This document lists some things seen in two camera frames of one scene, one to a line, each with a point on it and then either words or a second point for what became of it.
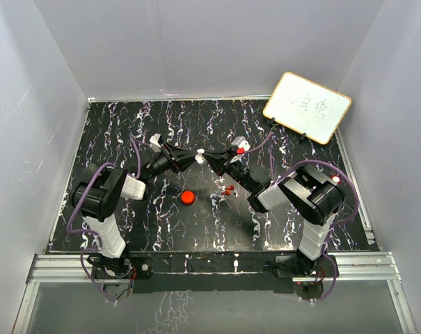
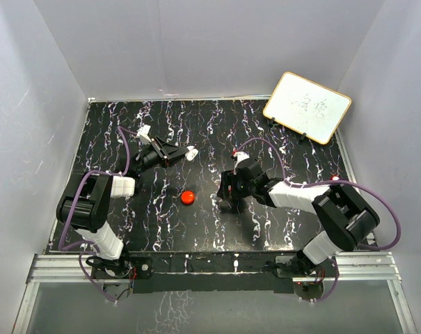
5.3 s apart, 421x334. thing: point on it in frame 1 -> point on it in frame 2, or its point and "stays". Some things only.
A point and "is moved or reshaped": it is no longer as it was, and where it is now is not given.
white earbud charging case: (200, 158) is moved or reshaped
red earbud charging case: (188, 197) stays
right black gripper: (218, 165) -> (228, 179)
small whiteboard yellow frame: (310, 108) stays
